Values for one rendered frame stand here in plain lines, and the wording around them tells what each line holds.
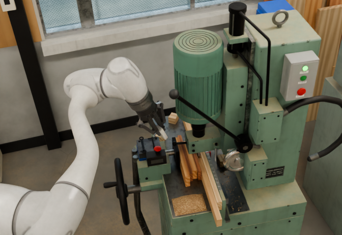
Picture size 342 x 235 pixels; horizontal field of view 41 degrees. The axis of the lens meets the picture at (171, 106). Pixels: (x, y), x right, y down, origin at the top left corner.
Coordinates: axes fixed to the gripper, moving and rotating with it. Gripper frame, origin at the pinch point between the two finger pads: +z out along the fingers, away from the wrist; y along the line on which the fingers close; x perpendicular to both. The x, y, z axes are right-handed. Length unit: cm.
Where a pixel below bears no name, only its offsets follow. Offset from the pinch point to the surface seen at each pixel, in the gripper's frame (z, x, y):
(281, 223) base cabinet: 53, -40, 11
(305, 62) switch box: -19, -38, 43
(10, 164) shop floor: 92, 150, -63
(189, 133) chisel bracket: 9.5, -3.0, 8.6
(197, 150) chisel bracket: 14.5, -8.3, 6.2
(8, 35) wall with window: 14, 149, -4
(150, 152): 9.6, 4.4, -7.4
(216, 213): 17.6, -31.3, -8.7
